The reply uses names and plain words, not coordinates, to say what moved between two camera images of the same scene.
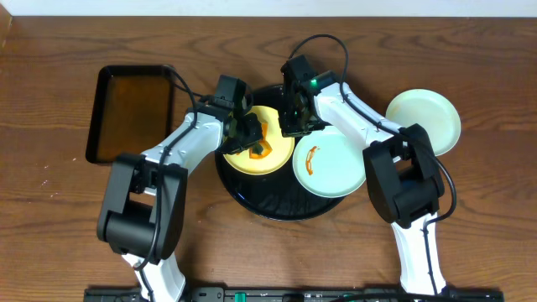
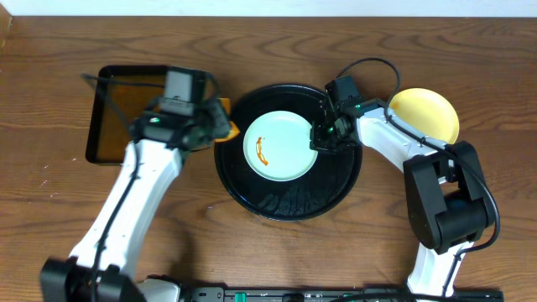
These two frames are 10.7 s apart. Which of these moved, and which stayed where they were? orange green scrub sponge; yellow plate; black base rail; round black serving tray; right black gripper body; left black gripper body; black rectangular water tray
Moved: right black gripper body; yellow plate; left black gripper body; orange green scrub sponge
Stayed: black base rail; black rectangular water tray; round black serving tray
